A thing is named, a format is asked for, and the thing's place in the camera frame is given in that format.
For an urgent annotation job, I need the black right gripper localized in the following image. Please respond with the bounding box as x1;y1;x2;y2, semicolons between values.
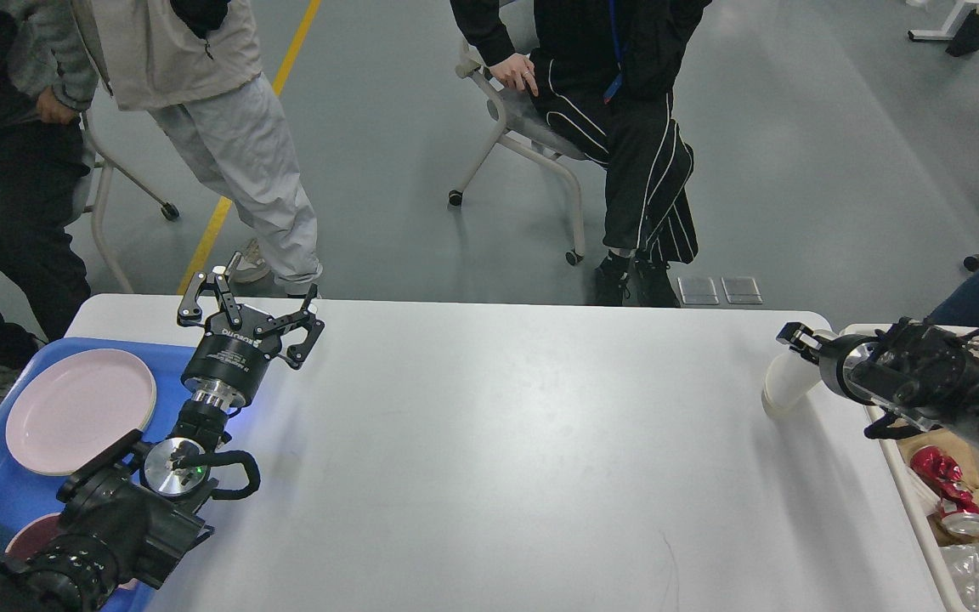
776;321;877;405

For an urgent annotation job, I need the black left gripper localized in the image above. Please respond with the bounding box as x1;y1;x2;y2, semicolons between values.
176;250;325;411

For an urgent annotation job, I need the white paper cup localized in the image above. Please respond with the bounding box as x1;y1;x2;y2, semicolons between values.
761;332;821;419

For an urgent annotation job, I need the pink plate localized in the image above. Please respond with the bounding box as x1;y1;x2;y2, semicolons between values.
5;348;156;476

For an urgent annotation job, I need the red snack wrapper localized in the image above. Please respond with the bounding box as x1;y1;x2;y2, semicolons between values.
909;445;979;537

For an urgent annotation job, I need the pink mug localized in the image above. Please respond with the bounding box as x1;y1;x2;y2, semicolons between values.
5;512;138;592

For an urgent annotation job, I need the brown paper bag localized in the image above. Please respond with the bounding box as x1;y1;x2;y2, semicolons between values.
897;428;979;469

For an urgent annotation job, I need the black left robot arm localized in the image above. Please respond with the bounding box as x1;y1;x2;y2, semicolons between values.
0;269;324;611

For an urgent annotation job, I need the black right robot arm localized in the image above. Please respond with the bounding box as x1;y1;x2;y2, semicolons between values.
776;317;979;450

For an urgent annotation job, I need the metal floor socket plate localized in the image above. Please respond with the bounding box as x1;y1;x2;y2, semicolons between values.
676;276;722;306
720;276;764;305

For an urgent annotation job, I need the left white chair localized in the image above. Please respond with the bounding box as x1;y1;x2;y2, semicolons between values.
73;110;181;294

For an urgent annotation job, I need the person in beige coat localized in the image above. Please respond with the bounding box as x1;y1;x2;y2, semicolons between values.
71;1;323;296

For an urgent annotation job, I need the blue plastic tray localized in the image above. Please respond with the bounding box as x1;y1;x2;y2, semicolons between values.
0;338;259;611

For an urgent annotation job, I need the person in black tracksuit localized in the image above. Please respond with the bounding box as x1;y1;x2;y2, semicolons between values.
450;1;707;309

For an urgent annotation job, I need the white desk leg base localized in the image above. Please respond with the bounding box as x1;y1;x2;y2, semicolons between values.
906;1;979;57

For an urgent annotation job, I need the person in grey sweater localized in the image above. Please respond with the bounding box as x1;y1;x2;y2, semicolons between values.
0;1;97;371

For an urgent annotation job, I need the white office chair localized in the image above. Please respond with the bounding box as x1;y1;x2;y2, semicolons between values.
447;40;586;266

